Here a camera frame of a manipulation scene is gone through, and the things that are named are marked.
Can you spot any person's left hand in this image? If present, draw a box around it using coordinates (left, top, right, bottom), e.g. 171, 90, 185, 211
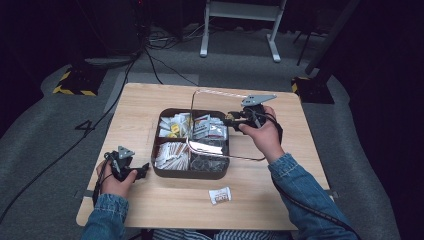
96, 161, 138, 200

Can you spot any left hand-held gripper cable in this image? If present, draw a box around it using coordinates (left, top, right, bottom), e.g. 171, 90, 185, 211
91, 151, 116, 206

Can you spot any pile of brown striped sachets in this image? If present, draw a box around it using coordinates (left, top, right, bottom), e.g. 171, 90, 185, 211
154, 141, 191, 171

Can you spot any pile of white yellow packets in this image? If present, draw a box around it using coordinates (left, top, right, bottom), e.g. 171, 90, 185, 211
158, 112, 194, 139

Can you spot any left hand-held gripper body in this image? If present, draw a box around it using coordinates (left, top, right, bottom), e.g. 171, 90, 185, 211
103, 145, 138, 183

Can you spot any person's striped clothing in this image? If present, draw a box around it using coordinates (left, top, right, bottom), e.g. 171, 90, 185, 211
151, 228, 292, 240

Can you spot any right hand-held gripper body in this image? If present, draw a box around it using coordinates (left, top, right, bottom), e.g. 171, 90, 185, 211
239, 94, 278, 131

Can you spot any black yellow striped stand base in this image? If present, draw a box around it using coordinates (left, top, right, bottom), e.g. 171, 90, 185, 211
52, 65, 108, 97

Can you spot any long black floor cable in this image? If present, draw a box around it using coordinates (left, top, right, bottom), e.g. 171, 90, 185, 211
0, 49, 143, 225

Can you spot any white metal desk frame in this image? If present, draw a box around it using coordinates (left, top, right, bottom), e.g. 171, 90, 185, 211
199, 0, 288, 64

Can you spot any clear box lid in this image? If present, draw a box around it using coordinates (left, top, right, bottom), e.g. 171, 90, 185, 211
186, 87, 268, 163

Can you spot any person's right hand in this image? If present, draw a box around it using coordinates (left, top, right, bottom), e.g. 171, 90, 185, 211
238, 105, 288, 165

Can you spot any hand-held gripper cable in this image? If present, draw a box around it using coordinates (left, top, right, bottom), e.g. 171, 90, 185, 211
91, 151, 116, 206
254, 111, 363, 240

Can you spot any bundle of floor cables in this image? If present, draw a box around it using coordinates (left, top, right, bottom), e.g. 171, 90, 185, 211
146, 23, 209, 52

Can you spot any dark divided box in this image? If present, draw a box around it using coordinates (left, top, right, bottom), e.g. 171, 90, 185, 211
150, 107, 231, 181

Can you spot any thin black floor cable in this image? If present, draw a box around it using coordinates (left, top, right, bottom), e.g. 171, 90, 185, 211
143, 48, 200, 87

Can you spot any right hand-held gripper cable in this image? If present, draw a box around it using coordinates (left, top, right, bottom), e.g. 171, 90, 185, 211
254, 111, 363, 240

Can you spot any pile of white red packets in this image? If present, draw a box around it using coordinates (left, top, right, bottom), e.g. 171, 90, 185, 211
192, 113, 229, 141

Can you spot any single white red-label packet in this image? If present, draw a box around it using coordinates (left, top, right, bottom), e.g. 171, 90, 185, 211
208, 186, 233, 206

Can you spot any pile of dark packets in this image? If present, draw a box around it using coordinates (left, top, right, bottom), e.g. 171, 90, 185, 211
190, 139, 230, 173

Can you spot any black stand with pole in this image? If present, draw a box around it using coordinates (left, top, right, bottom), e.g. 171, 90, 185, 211
290, 0, 362, 105

